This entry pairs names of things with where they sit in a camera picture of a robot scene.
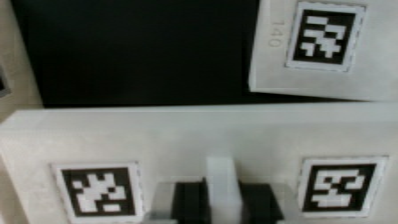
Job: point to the white door panel small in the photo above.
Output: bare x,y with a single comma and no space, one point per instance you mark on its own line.
326,49

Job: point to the white cabinet body box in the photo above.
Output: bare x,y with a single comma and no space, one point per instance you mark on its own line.
20,97

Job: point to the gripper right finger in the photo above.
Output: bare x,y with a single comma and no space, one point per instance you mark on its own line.
262,210

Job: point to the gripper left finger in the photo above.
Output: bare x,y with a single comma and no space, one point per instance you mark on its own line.
191,203

